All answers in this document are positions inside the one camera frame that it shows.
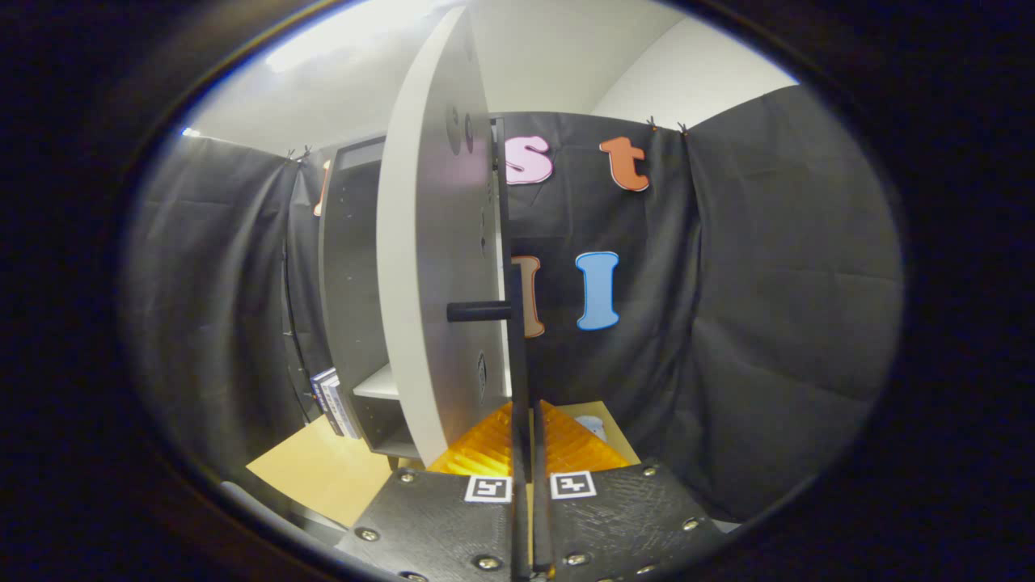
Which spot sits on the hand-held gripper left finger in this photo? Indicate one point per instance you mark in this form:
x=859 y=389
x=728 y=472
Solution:
x=437 y=525

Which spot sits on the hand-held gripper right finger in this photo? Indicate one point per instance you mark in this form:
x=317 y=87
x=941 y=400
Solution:
x=623 y=525

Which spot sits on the blue white book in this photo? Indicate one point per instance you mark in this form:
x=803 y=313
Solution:
x=348 y=416
x=333 y=404
x=320 y=392

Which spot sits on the grey cabinet body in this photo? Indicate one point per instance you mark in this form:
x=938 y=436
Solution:
x=356 y=283

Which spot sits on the black backdrop cloth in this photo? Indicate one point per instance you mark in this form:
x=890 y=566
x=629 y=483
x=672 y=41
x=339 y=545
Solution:
x=768 y=283

